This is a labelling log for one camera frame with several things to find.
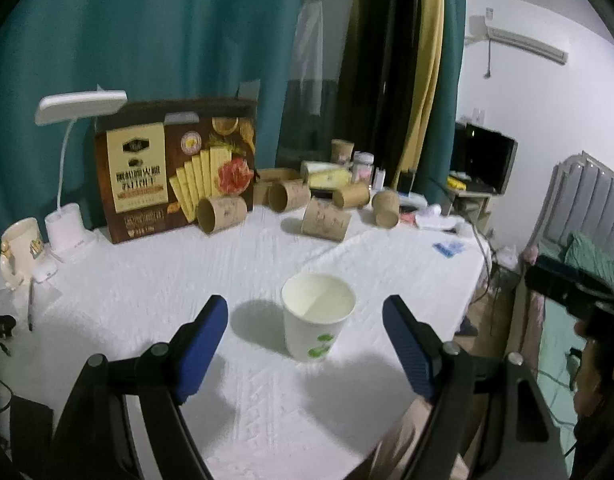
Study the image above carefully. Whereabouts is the grey padded headboard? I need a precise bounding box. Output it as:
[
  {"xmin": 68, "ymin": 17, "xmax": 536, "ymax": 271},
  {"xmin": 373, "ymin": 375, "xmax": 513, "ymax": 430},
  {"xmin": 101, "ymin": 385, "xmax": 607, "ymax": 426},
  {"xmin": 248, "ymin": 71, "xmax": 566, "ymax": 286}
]
[{"xmin": 531, "ymin": 150, "xmax": 614, "ymax": 283}]

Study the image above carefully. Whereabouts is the dark glass window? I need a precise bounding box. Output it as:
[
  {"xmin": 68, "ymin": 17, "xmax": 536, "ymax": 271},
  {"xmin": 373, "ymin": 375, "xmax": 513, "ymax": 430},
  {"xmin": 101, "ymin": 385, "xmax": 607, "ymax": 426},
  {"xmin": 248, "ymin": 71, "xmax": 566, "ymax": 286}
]
[{"xmin": 279, "ymin": 0, "xmax": 424, "ymax": 173}]

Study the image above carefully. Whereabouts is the person's beige trouser leg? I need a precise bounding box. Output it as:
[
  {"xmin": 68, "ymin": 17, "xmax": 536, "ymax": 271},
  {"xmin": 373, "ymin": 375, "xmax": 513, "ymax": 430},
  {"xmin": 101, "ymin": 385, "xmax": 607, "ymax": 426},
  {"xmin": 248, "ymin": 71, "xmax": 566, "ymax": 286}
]
[{"xmin": 372, "ymin": 394, "xmax": 440, "ymax": 480}]

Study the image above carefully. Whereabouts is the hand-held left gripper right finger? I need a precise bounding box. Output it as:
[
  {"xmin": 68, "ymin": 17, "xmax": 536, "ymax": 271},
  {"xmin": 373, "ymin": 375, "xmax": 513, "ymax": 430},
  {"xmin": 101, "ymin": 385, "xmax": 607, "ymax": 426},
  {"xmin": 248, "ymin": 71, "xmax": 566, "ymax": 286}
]
[{"xmin": 383, "ymin": 295, "xmax": 570, "ymax": 480}]

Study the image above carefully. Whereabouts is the brown printed food box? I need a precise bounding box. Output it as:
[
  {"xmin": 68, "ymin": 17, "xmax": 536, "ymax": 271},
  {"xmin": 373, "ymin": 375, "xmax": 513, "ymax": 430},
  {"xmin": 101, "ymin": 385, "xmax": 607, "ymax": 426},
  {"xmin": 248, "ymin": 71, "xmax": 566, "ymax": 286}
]
[{"xmin": 95, "ymin": 99, "xmax": 258, "ymax": 245}]

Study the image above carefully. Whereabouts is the white air conditioner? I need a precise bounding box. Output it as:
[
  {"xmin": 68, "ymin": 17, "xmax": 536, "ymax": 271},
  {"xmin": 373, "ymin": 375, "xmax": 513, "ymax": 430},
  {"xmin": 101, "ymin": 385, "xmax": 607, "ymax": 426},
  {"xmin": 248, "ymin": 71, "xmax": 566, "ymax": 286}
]
[{"xmin": 464, "ymin": 15, "xmax": 569, "ymax": 66}]

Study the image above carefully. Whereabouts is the black monitor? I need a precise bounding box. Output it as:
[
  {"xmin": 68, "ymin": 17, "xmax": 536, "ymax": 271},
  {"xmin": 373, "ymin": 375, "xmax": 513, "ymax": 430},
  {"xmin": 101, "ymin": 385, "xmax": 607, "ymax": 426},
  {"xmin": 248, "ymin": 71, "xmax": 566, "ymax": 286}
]
[{"xmin": 454, "ymin": 122, "xmax": 518, "ymax": 195}]

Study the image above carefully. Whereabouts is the cluster of brown paper cups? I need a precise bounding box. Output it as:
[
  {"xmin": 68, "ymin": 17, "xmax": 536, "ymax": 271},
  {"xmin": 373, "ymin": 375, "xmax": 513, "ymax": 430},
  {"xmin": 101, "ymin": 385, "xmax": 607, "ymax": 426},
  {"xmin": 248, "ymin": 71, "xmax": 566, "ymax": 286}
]
[{"xmin": 197, "ymin": 139, "xmax": 400, "ymax": 242}]

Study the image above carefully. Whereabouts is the narrow teal curtain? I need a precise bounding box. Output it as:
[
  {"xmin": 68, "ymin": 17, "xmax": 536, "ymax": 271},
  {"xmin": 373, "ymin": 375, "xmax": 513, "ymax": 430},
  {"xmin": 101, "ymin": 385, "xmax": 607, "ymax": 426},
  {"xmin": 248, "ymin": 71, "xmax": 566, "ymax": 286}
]
[{"xmin": 421, "ymin": 0, "xmax": 468, "ymax": 196}]

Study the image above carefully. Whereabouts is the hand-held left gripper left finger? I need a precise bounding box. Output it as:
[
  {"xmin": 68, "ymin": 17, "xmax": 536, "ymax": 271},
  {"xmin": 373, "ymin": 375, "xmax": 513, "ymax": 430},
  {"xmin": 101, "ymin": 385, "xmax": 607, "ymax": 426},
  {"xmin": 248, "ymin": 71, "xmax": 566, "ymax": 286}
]
[{"xmin": 47, "ymin": 295, "xmax": 229, "ymax": 480}]

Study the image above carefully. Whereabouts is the white cartoon mug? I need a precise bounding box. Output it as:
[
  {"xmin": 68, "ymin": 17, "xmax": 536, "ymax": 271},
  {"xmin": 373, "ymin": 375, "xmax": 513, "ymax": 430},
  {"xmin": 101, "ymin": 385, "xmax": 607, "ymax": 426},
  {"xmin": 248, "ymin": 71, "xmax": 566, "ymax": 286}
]
[{"xmin": 0, "ymin": 217, "xmax": 45, "ymax": 289}]

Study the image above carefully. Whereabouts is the green cloth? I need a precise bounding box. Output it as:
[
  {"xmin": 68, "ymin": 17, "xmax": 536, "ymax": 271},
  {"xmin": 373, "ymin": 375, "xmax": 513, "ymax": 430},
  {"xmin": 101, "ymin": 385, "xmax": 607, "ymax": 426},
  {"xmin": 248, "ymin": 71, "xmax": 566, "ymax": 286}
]
[{"xmin": 564, "ymin": 232, "xmax": 614, "ymax": 287}]

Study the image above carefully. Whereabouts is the wide teal curtain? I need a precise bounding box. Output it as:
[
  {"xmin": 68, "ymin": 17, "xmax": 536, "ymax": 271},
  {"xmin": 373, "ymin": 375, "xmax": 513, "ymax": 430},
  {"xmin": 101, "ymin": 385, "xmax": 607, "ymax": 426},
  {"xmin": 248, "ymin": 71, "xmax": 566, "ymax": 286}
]
[{"xmin": 0, "ymin": 0, "xmax": 308, "ymax": 263}]

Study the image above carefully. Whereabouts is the white quilted tablecloth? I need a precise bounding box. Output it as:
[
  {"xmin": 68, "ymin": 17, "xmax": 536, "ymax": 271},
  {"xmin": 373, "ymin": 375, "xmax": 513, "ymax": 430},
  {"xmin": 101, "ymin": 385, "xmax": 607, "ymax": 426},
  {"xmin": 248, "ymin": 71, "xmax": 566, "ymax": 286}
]
[{"xmin": 0, "ymin": 204, "xmax": 490, "ymax": 480}]

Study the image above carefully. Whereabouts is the crumpled white cloth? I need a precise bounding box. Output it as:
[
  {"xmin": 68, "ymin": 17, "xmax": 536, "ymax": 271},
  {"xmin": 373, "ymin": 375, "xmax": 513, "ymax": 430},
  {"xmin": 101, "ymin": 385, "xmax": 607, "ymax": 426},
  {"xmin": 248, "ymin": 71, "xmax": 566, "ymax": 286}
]
[{"xmin": 416, "ymin": 204, "xmax": 468, "ymax": 232}]

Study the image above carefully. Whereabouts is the white desk lamp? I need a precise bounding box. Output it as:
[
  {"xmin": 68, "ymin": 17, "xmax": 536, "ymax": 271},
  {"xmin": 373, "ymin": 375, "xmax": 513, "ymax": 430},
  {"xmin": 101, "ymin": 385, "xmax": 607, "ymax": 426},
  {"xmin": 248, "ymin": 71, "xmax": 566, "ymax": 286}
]
[{"xmin": 35, "ymin": 90, "xmax": 128, "ymax": 262}]

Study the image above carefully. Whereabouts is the clear jar with pink contents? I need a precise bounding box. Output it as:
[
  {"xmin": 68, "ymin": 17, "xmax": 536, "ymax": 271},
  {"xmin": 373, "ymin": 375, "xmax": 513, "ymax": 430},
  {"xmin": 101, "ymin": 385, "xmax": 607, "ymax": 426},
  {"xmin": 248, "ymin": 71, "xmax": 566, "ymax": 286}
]
[{"xmin": 353, "ymin": 151, "xmax": 375, "ymax": 184}]

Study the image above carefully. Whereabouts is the yellow tissue pack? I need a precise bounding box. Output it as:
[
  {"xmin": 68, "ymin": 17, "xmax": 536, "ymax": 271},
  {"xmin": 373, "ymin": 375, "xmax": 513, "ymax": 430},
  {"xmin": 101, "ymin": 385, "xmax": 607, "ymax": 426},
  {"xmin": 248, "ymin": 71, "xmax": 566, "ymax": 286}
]
[{"xmin": 301, "ymin": 161, "xmax": 352, "ymax": 190}]

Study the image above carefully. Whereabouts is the small wooden side table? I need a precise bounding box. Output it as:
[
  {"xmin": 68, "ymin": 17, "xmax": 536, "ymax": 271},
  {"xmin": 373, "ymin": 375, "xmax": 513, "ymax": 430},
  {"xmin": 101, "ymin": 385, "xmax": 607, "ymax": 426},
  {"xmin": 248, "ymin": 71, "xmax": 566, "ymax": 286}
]
[{"xmin": 447, "ymin": 176, "xmax": 494, "ymax": 233}]

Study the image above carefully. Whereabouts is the white paper cup green print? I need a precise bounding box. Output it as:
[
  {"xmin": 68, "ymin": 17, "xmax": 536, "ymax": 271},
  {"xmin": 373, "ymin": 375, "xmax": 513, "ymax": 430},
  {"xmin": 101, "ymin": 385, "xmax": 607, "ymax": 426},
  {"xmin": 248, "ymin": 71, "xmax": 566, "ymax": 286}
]
[{"xmin": 281, "ymin": 272, "xmax": 356, "ymax": 362}]

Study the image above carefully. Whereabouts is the yellow curtain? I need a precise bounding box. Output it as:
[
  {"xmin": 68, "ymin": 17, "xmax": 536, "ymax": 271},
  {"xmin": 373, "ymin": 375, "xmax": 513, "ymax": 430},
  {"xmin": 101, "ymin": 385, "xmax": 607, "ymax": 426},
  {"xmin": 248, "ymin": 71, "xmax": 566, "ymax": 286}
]
[{"xmin": 392, "ymin": 0, "xmax": 446, "ymax": 192}]

